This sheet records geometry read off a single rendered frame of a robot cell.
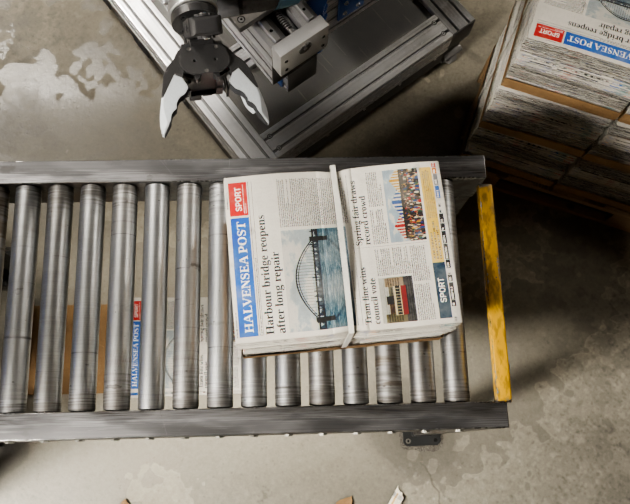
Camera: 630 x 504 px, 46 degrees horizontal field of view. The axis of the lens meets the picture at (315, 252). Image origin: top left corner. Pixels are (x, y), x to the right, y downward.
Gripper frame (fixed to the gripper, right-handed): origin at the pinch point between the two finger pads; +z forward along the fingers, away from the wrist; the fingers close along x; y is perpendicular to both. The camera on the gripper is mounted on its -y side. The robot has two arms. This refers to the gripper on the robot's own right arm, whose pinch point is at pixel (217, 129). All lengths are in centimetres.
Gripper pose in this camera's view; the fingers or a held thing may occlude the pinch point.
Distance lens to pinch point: 107.2
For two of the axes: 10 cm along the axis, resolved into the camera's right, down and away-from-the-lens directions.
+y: -1.6, 2.8, 9.5
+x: -9.6, 1.5, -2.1
